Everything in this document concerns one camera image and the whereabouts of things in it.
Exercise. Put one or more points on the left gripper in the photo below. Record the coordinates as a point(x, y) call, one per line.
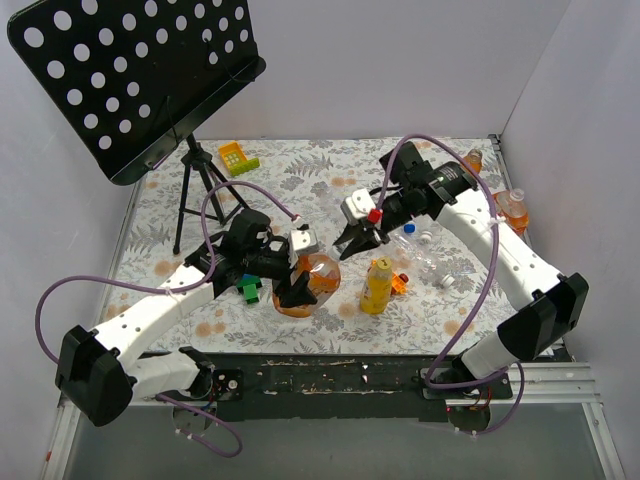
point(288, 270)

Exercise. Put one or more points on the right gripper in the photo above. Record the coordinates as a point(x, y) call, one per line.
point(379, 226)

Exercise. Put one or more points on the orange juice bottle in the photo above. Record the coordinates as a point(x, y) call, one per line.
point(474, 159)

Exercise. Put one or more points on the crushed orange label bottle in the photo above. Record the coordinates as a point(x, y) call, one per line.
point(510, 204)

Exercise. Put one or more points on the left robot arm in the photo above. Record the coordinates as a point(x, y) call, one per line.
point(102, 370)

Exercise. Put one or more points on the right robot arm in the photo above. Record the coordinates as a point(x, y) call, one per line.
point(547, 302)

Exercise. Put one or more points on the clear bottle blue cap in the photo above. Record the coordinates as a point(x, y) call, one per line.
point(410, 228)

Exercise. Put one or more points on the yellow juice bottle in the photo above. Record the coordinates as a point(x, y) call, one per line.
point(376, 292)

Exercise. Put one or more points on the clear bottle white cap lower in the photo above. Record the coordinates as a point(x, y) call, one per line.
point(415, 253)

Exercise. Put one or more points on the clear bottle white cap right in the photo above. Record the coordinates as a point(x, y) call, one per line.
point(426, 236)

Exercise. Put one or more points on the green blue toy block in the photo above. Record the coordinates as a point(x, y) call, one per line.
point(248, 286)

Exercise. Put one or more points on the floral patterned table mat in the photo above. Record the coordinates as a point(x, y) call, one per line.
point(292, 176)

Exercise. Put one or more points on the black perforated music stand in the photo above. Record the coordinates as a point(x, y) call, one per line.
point(134, 79)

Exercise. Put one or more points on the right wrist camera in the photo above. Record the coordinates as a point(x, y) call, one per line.
point(360, 209)

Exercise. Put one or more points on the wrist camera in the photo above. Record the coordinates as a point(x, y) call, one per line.
point(302, 243)
point(360, 209)

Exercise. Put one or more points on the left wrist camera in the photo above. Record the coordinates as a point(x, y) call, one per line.
point(302, 243)

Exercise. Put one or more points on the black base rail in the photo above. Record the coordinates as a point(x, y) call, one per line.
point(278, 386)

